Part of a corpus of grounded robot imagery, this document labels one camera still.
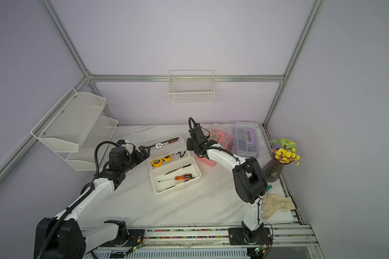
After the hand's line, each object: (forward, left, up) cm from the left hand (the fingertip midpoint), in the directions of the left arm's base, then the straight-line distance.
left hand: (144, 153), depth 85 cm
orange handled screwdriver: (-7, -22, -13) cm, 26 cm away
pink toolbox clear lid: (+18, -45, -4) cm, 48 cm away
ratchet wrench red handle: (+9, -6, -4) cm, 11 cm away
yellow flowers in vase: (-6, -69, +8) cm, 70 cm away
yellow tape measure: (+1, -11, -6) cm, 13 cm away
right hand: (+10, -26, -4) cm, 28 cm away
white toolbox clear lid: (-1, -12, -10) cm, 16 cm away
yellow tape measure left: (-1, -5, -7) cm, 9 cm away
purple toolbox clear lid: (+17, -60, -9) cm, 63 cm away
